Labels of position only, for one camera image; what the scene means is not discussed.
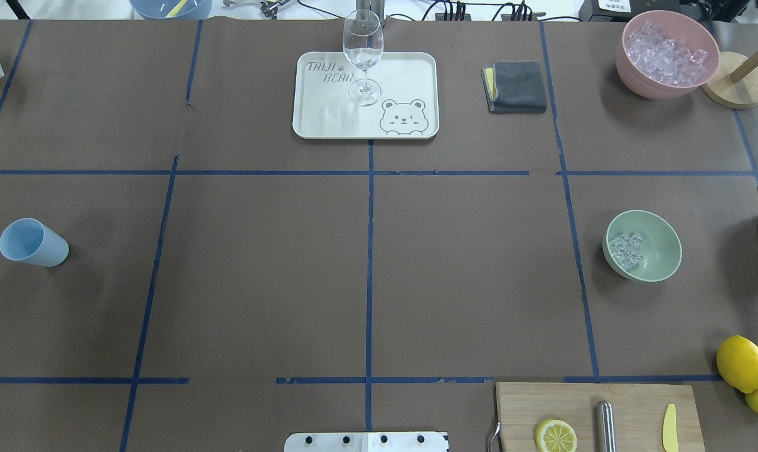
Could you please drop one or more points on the blue bowl with fork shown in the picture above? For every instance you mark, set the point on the blue bowl with fork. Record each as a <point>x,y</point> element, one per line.
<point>172,10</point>

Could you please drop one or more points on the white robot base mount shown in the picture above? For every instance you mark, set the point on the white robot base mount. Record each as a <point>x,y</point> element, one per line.
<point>368,441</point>

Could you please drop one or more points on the steel knife sharpener rod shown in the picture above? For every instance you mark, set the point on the steel knife sharpener rod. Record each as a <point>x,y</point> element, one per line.
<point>606,435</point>

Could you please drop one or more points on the cream bear serving tray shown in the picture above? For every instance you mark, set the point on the cream bear serving tray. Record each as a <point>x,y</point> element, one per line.
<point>400,102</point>

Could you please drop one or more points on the lemon half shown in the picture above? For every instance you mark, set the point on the lemon half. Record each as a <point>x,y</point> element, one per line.
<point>555,435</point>

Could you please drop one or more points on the clear wine glass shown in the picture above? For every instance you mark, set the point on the clear wine glass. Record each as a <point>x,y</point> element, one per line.
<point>363,45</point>

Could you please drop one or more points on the wooden cutting board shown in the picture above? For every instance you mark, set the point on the wooden cutting board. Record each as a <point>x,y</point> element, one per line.
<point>638,411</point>

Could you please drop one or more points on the wooden cup stand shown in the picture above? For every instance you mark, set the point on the wooden cup stand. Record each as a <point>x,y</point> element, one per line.
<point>735,83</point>

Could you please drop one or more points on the grey yellow folded cloth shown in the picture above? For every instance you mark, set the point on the grey yellow folded cloth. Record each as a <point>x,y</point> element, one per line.
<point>514,87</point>

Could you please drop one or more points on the green ceramic bowl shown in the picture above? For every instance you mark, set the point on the green ceramic bowl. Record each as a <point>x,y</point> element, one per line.
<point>657,240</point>

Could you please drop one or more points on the pink bowl of ice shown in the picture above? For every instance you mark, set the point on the pink bowl of ice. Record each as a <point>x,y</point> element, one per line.
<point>665,54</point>

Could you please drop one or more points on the light blue plastic cup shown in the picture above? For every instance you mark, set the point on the light blue plastic cup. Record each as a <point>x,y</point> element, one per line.
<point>29,241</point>

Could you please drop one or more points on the clear ice cube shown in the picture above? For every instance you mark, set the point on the clear ice cube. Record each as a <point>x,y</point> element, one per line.
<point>620,246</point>
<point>629,258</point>

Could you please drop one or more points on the yellow plastic knife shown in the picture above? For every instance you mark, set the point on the yellow plastic knife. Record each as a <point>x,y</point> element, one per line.
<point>669,429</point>

